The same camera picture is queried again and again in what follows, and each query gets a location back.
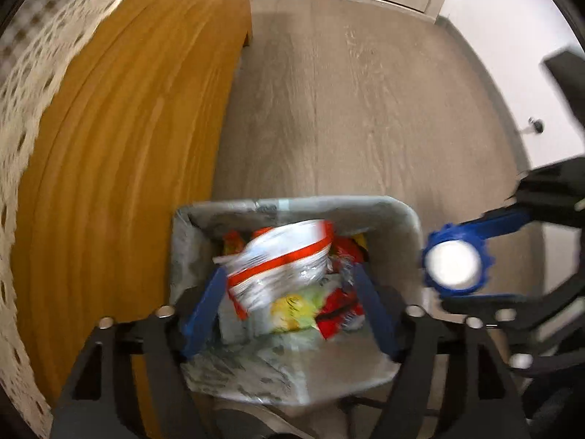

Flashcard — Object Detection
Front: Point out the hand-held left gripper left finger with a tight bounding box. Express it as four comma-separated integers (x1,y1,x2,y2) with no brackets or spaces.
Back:
49,265,229,439

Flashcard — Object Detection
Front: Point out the orange snack packet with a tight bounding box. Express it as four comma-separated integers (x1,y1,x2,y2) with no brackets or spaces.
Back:
222,231,245,257

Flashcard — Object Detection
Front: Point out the round blue ribbed lid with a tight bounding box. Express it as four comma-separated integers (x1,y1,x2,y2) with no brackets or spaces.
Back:
420,223,497,297

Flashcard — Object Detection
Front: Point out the dark blurred panel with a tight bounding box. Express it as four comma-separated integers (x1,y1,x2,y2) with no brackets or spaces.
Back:
543,49,585,122

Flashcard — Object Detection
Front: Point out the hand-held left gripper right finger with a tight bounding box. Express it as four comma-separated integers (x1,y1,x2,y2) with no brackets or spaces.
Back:
352,264,533,439

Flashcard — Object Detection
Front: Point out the checkered blanket with lace edge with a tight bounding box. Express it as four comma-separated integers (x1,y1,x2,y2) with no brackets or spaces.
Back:
0,0,156,439

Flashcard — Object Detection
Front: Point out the yellow snack packet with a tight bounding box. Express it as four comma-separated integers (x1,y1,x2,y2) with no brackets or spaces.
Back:
269,293,323,334

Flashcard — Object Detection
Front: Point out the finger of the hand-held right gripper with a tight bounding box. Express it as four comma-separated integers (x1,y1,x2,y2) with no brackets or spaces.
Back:
439,279,585,378
450,158,585,241

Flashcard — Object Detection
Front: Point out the red snack packet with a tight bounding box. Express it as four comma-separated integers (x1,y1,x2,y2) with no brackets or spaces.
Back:
331,235,369,266
317,288,366,340

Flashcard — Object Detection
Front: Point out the wooden bed frame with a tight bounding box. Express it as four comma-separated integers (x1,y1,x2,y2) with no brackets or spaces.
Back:
14,0,254,439

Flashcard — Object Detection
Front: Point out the trash bin with plastic liner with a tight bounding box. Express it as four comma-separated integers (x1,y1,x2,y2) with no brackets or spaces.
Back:
169,194,426,408

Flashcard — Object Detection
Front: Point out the white red-striped snack packet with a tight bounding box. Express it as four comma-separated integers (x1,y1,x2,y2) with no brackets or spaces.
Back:
215,219,336,321

